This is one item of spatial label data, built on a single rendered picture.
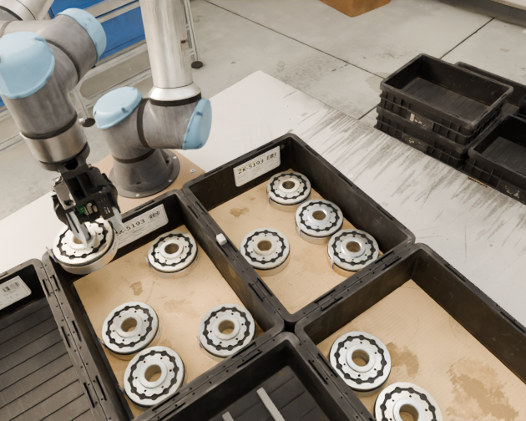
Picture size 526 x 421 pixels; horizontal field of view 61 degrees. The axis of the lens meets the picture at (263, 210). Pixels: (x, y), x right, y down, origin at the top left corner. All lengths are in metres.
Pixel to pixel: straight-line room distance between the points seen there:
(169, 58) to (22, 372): 0.66
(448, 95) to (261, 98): 0.82
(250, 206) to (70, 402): 0.53
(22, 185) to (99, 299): 1.75
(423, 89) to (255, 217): 1.21
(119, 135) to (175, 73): 0.20
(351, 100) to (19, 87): 2.34
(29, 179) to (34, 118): 2.06
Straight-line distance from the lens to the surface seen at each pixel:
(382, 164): 1.34
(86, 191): 0.70
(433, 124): 1.81
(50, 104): 0.62
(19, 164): 2.82
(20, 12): 0.81
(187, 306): 0.91
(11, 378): 0.97
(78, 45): 0.68
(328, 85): 2.91
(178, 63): 1.00
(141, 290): 0.95
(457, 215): 1.25
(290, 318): 0.76
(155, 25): 0.99
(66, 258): 0.82
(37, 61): 0.61
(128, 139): 1.08
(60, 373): 0.93
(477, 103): 2.02
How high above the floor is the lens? 1.60
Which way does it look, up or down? 49 degrees down
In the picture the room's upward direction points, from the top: 5 degrees counter-clockwise
